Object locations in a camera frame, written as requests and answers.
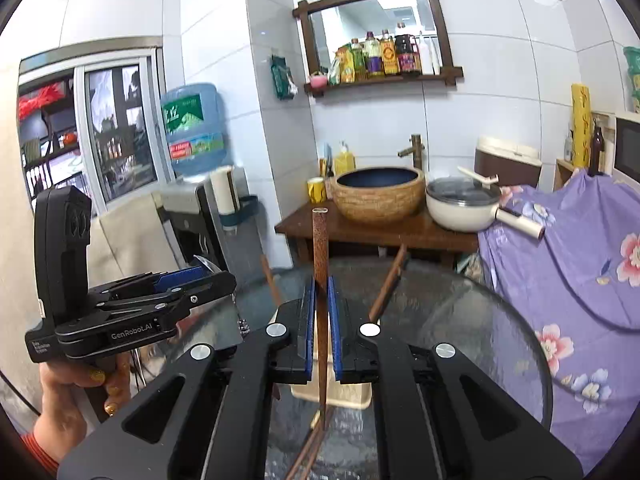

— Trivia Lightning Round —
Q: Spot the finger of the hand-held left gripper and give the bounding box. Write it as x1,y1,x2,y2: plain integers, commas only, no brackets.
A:
89,266,209,307
55,273,237,345

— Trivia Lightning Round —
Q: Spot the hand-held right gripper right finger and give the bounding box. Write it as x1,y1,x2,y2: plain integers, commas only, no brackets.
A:
327,276,584,480

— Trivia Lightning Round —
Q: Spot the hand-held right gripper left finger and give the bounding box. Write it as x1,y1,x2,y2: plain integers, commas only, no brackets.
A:
57,277,317,480

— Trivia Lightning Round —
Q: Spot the brown wooden chopstick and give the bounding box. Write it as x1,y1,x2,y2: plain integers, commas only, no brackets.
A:
259,254,284,307
285,410,322,480
311,206,331,432
369,244,407,322

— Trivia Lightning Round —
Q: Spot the cream plastic utensil holder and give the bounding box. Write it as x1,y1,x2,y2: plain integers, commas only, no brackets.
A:
290,382,374,410

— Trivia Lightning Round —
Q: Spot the person's left forearm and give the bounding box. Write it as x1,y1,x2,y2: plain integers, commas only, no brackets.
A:
19,431,59,467

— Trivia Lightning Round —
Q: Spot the person's left hand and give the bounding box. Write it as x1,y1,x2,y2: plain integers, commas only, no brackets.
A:
32,355,131,465

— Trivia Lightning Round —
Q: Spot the grey water dispenser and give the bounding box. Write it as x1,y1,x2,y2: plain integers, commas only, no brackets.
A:
159,169,242,287

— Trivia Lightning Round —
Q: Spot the beige cloth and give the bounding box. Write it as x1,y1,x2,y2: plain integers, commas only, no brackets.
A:
0,194,182,311

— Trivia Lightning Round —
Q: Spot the white cup dispenser tube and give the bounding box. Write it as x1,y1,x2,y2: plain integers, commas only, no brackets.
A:
209,164,241,214

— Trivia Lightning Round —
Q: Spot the wooden washstand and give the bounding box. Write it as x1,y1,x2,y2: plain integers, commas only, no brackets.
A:
274,199,482,272

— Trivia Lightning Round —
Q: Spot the woven basin sink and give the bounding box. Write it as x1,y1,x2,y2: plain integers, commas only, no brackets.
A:
329,165,427,225

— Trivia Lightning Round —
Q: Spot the sliding glass window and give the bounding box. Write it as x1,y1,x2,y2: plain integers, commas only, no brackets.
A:
17,46,167,217

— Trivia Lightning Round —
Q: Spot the blue water jug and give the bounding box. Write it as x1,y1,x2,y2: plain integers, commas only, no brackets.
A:
160,83,225,177

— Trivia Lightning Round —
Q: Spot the yellow soap bottle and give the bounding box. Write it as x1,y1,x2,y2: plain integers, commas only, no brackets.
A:
333,140,357,176

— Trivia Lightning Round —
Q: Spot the white pot with lid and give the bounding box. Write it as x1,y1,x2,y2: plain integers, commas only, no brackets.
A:
425,175,502,234

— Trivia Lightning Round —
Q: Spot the brass faucet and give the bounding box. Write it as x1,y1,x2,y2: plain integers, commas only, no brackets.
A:
397,133,426,169

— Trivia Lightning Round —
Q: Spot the white rice paddle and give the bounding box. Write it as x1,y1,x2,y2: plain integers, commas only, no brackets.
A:
457,165,500,190

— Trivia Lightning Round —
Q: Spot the white lint roller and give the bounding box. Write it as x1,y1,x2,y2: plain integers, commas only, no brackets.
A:
494,207,546,240

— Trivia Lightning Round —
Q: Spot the purple floral cloth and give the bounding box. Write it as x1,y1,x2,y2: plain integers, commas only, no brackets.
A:
476,169,640,476

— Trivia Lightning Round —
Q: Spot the green hanging packet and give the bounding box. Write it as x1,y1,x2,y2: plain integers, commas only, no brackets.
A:
269,54,299,100

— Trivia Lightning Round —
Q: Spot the white brown rice cooker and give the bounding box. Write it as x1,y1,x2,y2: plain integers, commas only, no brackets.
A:
473,135,544,189

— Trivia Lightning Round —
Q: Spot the yellow seasoning packet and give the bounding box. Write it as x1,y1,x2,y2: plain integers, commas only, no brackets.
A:
328,45,354,84

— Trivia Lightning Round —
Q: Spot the green oil bottle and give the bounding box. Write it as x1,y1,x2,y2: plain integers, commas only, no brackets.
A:
349,38,366,81

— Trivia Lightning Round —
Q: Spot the purple label bottle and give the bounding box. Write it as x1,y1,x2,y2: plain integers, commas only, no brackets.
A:
363,31,384,79

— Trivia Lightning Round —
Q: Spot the small wooden box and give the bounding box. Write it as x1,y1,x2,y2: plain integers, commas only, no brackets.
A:
553,158,576,191

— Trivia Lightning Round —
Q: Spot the yellow label bottle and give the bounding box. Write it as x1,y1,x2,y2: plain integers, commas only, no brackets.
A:
379,29,400,76

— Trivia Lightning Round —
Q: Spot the white plastic bottle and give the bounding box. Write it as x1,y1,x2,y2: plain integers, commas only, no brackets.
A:
417,31,441,75

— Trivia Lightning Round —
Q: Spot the wooden framed mirror shelf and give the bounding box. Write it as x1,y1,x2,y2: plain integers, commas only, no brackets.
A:
292,0,465,97

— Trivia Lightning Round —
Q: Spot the brown glass bottle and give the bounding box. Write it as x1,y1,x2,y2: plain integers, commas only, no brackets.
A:
589,119,606,176

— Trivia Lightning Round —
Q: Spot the white microwave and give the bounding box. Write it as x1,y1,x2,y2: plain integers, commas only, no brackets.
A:
613,112,640,189

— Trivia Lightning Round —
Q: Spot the teal wall holder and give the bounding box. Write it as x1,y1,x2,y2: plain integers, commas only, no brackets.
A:
222,194,260,229

